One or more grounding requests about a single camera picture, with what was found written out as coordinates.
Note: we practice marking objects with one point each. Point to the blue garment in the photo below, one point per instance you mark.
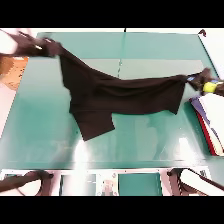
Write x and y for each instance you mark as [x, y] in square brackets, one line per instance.
[196, 103]

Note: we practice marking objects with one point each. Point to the black T-shirt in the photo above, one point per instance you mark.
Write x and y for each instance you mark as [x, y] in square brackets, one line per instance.
[100, 93]

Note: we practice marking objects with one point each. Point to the red garment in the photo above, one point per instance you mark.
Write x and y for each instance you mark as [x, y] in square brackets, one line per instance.
[207, 134]

